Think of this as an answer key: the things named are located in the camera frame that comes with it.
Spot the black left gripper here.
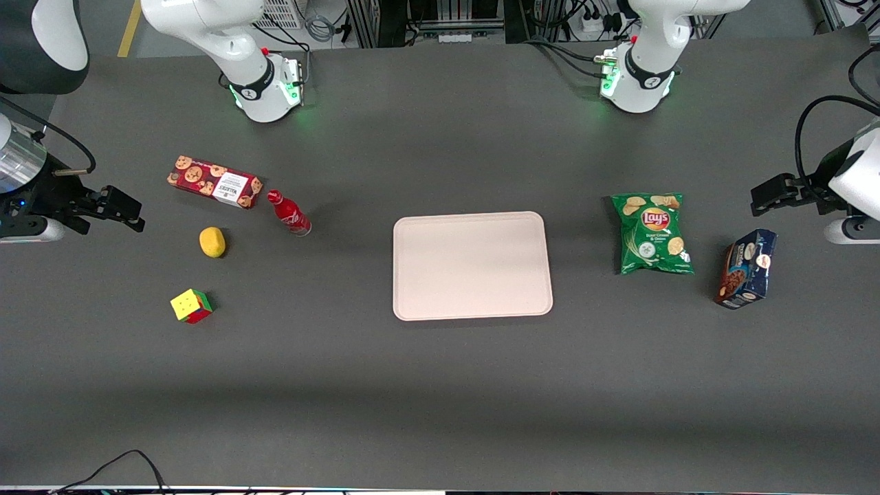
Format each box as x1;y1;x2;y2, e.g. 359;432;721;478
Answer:
751;165;848;218

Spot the black equipment rack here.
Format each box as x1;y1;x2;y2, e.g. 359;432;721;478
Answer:
347;0;573;47

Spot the beige plastic tray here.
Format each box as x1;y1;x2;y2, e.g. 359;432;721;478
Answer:
393;211;554;322

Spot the white mesh box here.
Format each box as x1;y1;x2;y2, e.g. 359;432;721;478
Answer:
253;0;305;30

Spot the grey coiled cable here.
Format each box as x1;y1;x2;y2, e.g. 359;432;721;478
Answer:
305;12;339;43

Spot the dark grey table mat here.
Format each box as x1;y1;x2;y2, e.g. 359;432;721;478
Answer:
0;27;880;493

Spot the dark blue cookie box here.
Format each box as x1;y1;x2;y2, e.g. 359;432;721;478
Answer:
714;229;778;310

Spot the yellow lemon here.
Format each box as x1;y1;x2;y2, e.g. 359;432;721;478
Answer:
199;227;227;259

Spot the red coke bottle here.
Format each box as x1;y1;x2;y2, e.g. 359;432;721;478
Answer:
267;190;312;237

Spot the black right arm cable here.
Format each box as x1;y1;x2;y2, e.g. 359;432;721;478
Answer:
0;96;96;177

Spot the aluminium frame profile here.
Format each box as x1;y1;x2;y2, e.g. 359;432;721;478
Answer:
817;0;880;32

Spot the white power strip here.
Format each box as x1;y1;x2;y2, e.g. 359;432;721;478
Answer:
577;8;624;36

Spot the black base cable bundle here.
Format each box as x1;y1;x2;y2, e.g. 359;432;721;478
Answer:
524;36;623;80

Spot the colourful rubik's cube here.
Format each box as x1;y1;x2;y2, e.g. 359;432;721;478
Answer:
170;289;215;325

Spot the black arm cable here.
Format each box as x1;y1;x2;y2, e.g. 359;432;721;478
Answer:
795;95;880;195
0;96;96;177

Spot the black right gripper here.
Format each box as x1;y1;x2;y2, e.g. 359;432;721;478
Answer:
0;168;146;237

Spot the red cookie box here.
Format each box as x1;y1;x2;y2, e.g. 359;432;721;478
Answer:
166;155;264;210

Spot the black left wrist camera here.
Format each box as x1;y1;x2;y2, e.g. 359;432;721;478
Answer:
751;174;793;201

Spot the thin black table-edge cable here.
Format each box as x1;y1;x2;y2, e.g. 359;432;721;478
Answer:
49;450;173;495

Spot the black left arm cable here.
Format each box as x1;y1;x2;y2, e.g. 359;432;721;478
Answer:
795;95;880;195

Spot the green Lay's chips bag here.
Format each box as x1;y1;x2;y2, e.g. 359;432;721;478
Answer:
611;193;695;276

